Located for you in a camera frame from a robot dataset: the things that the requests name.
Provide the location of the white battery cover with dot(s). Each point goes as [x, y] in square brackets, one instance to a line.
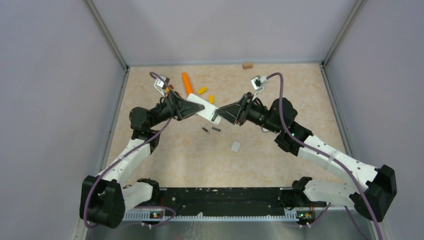
[235, 147]

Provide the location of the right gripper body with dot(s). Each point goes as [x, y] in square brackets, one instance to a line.
[254, 114]

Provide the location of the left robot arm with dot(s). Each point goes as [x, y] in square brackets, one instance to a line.
[104, 200]

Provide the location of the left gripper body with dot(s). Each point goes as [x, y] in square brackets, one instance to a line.
[167, 110]

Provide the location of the orange toy microphone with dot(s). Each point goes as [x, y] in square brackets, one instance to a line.
[187, 84]

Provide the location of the yellow block lower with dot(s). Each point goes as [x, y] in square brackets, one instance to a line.
[211, 99]

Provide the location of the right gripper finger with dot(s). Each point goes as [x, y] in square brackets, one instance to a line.
[246, 100]
[231, 112]

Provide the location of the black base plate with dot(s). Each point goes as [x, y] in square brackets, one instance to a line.
[232, 201]

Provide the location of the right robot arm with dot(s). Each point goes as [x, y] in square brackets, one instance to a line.
[369, 189]

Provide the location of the yellow block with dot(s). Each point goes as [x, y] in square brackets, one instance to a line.
[202, 90]
[211, 99]

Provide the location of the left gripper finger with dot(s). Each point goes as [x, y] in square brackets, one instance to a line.
[184, 109]
[173, 96]

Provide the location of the white remote with dark screen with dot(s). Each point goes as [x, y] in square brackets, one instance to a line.
[208, 111]

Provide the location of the yellow block upper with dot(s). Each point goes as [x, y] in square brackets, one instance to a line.
[202, 90]

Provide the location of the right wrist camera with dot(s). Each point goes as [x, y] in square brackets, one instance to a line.
[258, 82]

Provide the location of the brown wooden block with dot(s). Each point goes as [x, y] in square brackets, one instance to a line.
[247, 65]

